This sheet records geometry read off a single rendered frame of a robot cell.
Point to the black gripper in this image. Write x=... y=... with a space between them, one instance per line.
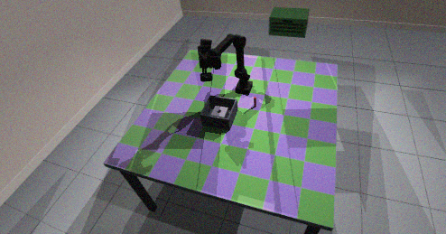
x=204 y=52

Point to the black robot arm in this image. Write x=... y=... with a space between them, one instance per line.
x=239 y=42

